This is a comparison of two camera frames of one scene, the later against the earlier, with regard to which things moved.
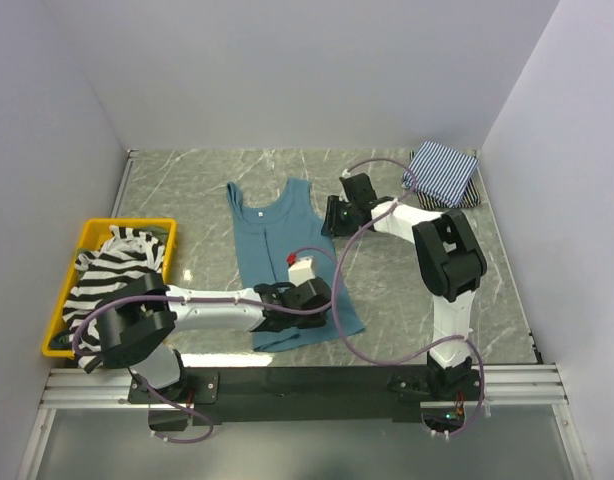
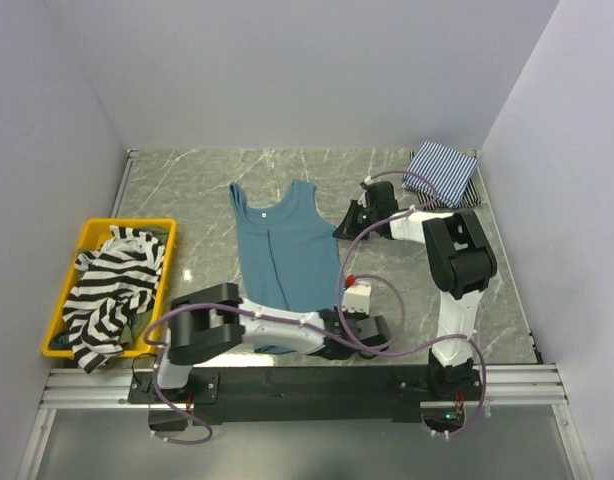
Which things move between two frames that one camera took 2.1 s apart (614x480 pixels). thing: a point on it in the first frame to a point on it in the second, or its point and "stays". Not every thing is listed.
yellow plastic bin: (94, 234) stays
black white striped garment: (123, 254) stays
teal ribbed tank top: (269, 239) stays
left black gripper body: (309, 320) to (348, 316)
